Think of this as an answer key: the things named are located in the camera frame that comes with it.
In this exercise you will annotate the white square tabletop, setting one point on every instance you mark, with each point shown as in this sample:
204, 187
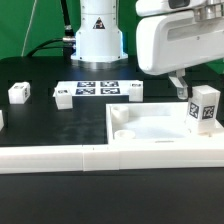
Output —
145, 123

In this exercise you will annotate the white U-shaped fence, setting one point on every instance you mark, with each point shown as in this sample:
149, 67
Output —
112, 156

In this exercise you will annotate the fiducial tag sheet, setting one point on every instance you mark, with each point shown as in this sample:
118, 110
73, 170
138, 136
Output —
96, 88

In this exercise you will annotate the white block left edge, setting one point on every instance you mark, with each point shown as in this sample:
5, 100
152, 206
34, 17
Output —
1, 120

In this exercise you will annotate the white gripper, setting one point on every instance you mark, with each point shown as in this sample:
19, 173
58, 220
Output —
175, 41

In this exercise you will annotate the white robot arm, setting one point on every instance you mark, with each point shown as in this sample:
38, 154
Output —
99, 42

